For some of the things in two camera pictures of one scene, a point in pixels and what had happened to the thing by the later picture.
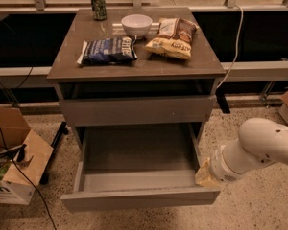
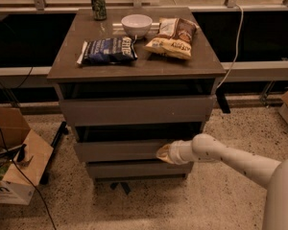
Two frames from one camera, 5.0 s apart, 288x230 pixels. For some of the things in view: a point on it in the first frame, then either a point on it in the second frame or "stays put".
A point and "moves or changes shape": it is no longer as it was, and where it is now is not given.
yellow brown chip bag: [175, 37] stays put
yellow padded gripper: [221, 171] -> [175, 152]
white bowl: [136, 25] stays put
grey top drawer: [84, 112] stays put
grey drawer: [138, 166] moves or changes shape
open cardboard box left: [18, 157] stays put
